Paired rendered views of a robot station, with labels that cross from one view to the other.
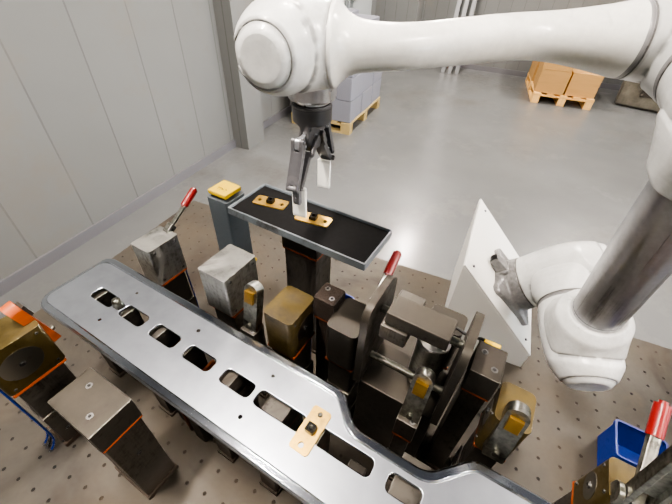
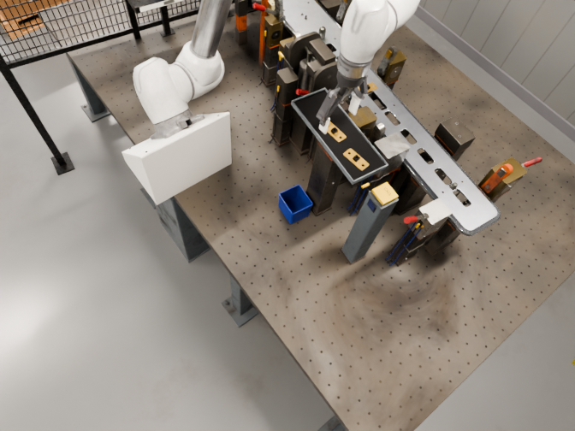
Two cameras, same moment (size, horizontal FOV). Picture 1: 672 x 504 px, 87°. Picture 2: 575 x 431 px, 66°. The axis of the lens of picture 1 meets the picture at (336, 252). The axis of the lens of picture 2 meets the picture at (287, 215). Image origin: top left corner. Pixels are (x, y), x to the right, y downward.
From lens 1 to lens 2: 1.75 m
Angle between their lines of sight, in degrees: 77
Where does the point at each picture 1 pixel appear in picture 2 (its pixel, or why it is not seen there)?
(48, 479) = not seen: hidden behind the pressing
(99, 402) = (453, 126)
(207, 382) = (406, 123)
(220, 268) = (397, 142)
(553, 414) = (210, 102)
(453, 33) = not seen: outside the picture
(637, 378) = not seen: hidden behind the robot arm
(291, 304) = (361, 115)
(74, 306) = (478, 197)
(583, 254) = (163, 68)
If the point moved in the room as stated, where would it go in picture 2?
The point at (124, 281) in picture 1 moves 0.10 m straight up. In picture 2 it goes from (452, 205) to (464, 190)
